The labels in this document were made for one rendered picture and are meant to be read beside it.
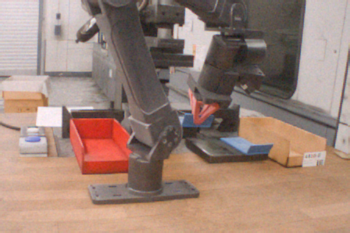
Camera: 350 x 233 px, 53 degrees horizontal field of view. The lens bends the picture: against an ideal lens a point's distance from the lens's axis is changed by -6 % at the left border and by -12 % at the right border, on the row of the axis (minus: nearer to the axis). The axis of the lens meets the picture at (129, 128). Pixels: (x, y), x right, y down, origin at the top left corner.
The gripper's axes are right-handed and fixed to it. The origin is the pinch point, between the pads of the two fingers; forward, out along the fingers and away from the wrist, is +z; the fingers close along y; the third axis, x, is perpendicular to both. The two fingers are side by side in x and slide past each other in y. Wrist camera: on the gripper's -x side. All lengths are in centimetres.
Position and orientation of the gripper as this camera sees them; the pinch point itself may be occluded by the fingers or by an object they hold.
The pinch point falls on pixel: (197, 120)
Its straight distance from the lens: 82.7
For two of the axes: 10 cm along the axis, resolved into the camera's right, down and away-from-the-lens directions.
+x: -9.6, -0.5, -2.6
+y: -1.8, -6.4, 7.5
